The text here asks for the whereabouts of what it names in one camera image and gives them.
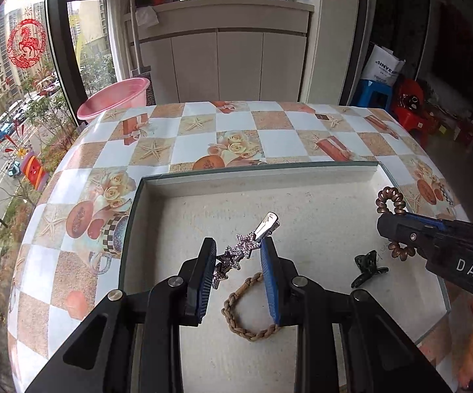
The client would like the dark item on chair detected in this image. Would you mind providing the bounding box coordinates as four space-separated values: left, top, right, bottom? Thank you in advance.
400 94 422 111

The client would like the silver rhinestone hair clip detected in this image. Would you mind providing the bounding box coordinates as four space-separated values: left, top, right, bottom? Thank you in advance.
212 212 281 289

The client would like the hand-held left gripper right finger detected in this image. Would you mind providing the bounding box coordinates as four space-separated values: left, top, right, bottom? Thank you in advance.
260 237 452 393

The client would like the black claw hair clip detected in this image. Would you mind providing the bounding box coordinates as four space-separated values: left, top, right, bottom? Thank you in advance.
350 250 389 289

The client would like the white mop pole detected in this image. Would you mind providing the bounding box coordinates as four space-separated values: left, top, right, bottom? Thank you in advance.
127 0 145 75

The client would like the white rag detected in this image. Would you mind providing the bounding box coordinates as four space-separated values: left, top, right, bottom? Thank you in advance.
135 6 159 29

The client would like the red horse window decal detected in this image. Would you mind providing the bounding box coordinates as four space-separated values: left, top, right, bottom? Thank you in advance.
6 18 48 68

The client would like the white printed bag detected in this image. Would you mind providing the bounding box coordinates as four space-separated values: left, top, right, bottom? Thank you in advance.
361 44 406 86

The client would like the brown spiral hair tie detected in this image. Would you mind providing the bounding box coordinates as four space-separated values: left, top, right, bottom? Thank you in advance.
375 186 418 262

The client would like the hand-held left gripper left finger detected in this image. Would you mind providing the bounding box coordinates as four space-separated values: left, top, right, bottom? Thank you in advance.
25 237 218 393

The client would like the black window frame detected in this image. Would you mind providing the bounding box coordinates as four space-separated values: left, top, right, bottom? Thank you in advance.
46 0 112 125

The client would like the red plastic chair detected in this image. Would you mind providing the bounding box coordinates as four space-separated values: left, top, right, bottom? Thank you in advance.
392 79 440 148

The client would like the pink plastic basin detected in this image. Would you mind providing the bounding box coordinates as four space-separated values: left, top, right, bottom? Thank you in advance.
76 77 151 122

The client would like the orange lantern window sticker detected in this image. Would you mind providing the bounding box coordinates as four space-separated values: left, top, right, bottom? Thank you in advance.
20 151 50 191

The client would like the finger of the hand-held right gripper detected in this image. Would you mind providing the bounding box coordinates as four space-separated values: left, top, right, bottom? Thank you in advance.
377 214 440 260
404 213 447 232

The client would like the shallow grey cardboard tray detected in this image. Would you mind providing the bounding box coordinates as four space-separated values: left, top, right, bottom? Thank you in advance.
118 160 452 393

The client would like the blue plastic stool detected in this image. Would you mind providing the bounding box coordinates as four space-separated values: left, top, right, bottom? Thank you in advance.
350 79 393 111

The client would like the brown braided hair tie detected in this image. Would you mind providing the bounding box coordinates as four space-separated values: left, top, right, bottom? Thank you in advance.
223 272 280 341

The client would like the white cabinet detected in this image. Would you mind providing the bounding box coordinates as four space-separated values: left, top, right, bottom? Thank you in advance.
132 0 316 105

